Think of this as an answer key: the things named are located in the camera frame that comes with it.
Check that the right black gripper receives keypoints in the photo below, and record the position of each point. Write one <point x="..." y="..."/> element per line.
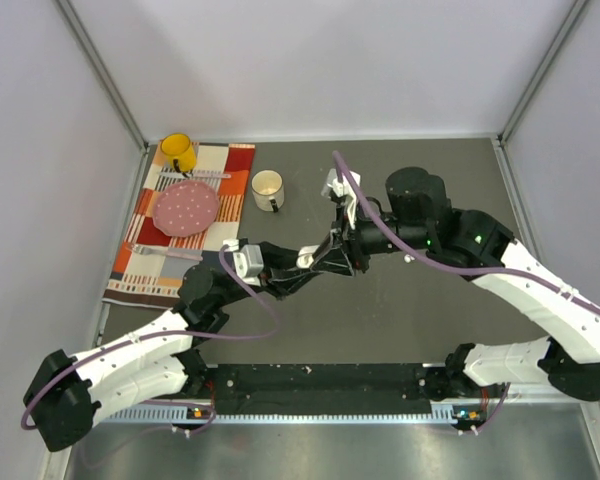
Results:
<point x="336" y="260"/>

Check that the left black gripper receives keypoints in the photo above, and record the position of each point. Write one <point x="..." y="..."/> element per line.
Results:
<point x="276" y="278"/>

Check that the white oval case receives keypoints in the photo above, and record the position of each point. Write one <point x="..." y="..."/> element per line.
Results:
<point x="305" y="257"/>

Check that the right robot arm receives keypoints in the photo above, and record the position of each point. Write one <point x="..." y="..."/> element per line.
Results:
<point x="423" y="224"/>

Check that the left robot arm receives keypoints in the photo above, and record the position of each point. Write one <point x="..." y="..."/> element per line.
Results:
<point x="72" y="393"/>

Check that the cream mug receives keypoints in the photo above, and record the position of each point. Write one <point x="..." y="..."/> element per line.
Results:
<point x="267" y="188"/>

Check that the pink dotted plate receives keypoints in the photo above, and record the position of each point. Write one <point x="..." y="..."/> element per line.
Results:
<point x="185" y="209"/>

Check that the yellow mug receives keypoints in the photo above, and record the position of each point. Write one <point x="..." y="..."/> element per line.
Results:
<point x="178" y="150"/>

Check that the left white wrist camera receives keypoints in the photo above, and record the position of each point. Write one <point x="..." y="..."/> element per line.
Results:
<point x="248" y="261"/>

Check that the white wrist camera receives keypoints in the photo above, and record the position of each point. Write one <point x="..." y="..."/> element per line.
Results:
<point x="248" y="261"/>
<point x="338" y="189"/>

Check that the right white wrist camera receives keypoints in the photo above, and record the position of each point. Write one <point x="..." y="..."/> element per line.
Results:
<point x="338" y="189"/>

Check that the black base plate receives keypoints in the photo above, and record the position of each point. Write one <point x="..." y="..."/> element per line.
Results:
<point x="333" y="389"/>

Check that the pink handled fork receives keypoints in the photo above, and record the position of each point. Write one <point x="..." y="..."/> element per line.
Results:
<point x="147" y="250"/>

